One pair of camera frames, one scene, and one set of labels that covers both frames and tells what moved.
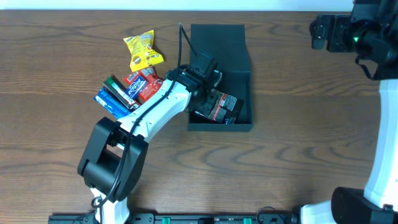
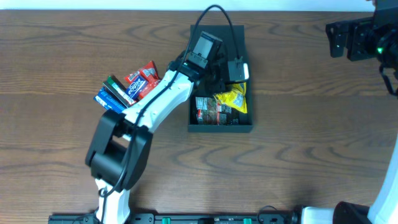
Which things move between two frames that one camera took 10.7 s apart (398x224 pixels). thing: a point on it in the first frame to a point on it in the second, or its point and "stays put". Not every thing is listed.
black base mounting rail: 260,217 stays put
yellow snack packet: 142,53 to 234,97
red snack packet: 153,81 stays put
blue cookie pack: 107,99 stays put
